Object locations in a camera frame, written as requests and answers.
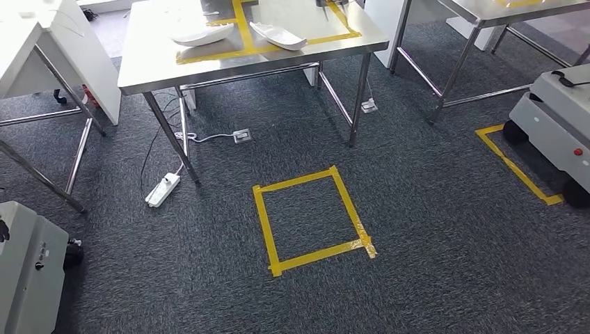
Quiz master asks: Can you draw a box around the large yellow tape rectangle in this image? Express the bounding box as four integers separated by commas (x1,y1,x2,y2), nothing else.
232,0,362,52

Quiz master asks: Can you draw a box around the black floor cable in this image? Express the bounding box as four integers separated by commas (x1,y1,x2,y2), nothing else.
139,91,182,197

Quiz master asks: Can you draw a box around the black cable on cart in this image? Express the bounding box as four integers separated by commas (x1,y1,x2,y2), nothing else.
550,69,590,89

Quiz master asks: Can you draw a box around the red object under desk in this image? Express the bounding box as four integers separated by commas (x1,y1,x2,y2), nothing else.
81,84,102,109

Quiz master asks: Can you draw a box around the small yellow tape rectangle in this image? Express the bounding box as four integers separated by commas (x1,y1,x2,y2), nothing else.
175,0,258,65

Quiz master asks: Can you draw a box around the white floor cable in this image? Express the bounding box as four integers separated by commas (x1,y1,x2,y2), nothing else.
174,131,236,144

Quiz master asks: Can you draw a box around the white curved plastic part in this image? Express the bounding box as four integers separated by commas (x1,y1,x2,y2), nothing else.
171,22,235,48
248,21,309,51

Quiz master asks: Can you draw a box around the white power strip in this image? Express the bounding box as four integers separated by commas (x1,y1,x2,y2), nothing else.
144,172,182,209

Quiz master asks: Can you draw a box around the steel table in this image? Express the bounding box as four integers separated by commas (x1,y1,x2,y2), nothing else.
0,16,108,214
389,0,590,126

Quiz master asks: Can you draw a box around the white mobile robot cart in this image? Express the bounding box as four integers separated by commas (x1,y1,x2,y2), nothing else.
0,200,86,334
501,63,590,209

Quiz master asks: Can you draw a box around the yellow floor tape strip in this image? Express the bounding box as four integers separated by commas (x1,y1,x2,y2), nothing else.
475,123,565,207
252,165,378,278

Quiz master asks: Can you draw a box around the steel workbench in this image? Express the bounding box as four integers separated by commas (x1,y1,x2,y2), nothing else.
117,0,390,186

